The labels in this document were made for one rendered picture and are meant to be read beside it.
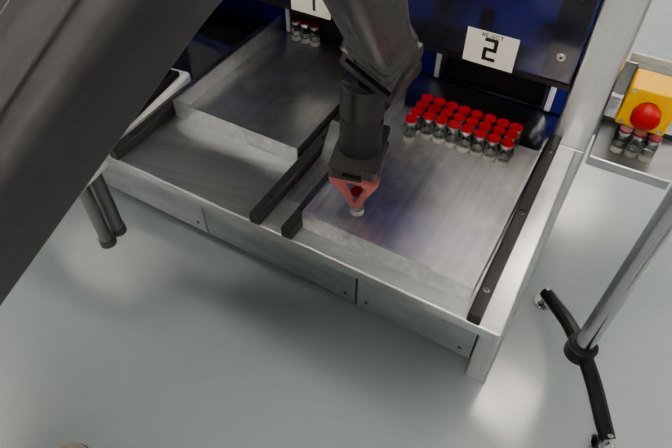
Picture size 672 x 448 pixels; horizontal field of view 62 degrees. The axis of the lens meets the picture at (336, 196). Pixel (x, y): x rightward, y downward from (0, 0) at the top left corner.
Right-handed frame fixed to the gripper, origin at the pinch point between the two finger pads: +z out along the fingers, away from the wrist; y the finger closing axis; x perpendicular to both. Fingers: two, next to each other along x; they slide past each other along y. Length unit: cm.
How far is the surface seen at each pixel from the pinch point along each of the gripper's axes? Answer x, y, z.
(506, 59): -18.0, 26.4, -9.0
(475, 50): -13.0, 27.8, -9.0
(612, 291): -56, 32, 51
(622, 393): -73, 29, 92
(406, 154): -5.2, 14.4, 4.1
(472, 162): -16.0, 15.2, 4.0
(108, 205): 79, 33, 61
